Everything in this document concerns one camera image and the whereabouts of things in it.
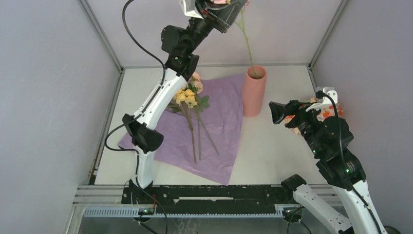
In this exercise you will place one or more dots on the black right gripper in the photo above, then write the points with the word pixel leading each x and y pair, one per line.
pixel 278 110

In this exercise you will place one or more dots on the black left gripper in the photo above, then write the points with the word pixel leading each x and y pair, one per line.
pixel 219 14

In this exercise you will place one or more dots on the pink flower stem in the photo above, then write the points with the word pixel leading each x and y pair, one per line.
pixel 241 26

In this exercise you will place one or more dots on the peach flower stem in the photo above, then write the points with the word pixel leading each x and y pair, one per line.
pixel 195 87

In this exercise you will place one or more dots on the pink purple wrapping paper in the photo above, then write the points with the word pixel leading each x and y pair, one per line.
pixel 210 151

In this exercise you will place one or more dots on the yellow flower bunch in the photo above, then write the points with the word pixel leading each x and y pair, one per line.
pixel 178 105

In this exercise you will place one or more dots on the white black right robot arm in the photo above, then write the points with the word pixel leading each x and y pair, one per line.
pixel 328 140

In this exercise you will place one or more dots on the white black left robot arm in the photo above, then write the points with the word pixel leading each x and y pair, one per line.
pixel 179 43

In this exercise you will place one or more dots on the pink cylindrical vase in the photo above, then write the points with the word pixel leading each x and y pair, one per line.
pixel 253 90

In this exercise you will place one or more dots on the floral patterned cloth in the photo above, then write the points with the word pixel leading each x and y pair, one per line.
pixel 325 113

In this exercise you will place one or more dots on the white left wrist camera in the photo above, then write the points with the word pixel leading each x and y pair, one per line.
pixel 189 8

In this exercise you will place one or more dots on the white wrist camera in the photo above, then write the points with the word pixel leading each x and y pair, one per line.
pixel 326 97
pixel 189 8

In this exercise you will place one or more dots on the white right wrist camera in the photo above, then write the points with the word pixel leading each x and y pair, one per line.
pixel 326 97

